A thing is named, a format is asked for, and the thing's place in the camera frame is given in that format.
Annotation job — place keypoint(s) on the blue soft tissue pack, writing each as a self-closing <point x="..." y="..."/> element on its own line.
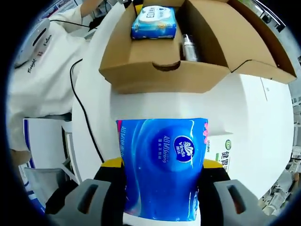
<point x="162" y="183"/>

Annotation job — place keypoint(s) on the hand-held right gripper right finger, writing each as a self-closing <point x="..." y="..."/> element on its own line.
<point x="223" y="207"/>

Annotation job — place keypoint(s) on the white panel blue edge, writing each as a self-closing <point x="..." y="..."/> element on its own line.
<point x="44" y="141"/>

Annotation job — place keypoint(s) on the small clear spray bottle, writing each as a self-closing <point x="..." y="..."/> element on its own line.
<point x="190" y="48"/>

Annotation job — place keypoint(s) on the white chest device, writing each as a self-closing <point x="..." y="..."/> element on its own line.
<point x="33" y="40"/>

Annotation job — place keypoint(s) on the white box green label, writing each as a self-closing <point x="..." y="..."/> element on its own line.
<point x="223" y="153"/>

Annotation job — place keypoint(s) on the brown cardboard shoe box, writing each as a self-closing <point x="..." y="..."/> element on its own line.
<point x="164" y="80"/>

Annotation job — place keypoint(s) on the white blue wet wipes pack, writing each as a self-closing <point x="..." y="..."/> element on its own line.
<point x="152" y="23"/>

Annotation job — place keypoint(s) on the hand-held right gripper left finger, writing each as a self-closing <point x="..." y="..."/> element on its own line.
<point x="70" y="207"/>

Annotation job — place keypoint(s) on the person in white shirt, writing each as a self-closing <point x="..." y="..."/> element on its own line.
<point x="47" y="82"/>

